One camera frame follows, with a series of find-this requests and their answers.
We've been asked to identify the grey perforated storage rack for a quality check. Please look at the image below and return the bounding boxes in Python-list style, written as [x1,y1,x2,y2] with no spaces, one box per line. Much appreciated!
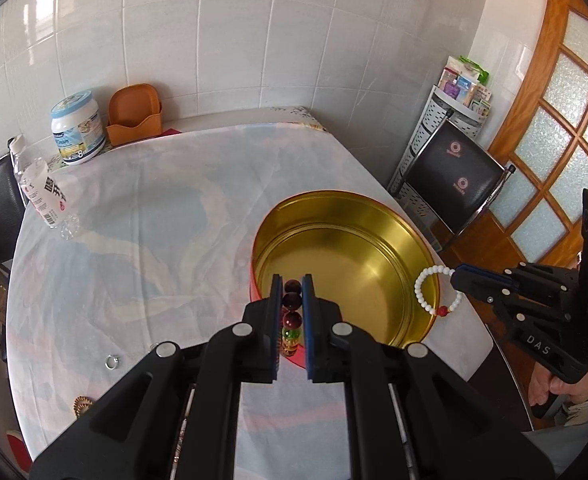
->
[386,84,490,216]

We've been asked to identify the dark red bead bracelet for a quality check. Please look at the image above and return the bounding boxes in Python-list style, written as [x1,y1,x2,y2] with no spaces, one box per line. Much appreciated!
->
[279,277,305,359]

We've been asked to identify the round gold red tin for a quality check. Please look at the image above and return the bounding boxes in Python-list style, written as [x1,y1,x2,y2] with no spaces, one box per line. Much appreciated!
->
[249,190,436,348]

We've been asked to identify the clear plastic water bottle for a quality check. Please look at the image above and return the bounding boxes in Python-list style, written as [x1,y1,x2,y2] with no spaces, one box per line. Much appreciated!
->
[9,134,80,240]

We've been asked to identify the orange plastic holder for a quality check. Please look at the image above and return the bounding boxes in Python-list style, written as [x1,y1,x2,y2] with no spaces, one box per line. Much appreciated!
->
[106,84,163,148]

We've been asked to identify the wooden glass panel door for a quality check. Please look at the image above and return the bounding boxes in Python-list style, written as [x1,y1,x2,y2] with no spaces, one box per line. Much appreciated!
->
[440,0,588,281]

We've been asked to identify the black chair right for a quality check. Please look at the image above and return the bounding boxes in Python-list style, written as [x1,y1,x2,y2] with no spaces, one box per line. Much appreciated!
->
[401,119,516,252]

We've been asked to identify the boxes atop rack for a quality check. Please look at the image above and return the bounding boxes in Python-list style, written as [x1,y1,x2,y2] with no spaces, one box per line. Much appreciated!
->
[437,56,492,118]

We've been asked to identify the person's right hand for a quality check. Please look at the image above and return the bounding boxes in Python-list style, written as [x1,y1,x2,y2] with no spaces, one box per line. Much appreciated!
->
[528,363,588,406]

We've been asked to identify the white blue lidded tub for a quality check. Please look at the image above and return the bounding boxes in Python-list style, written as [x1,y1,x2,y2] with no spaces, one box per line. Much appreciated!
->
[50,90,106,165]

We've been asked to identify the white bead bracelet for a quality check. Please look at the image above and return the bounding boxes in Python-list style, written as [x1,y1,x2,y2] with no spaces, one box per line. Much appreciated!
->
[413,264,465,319]

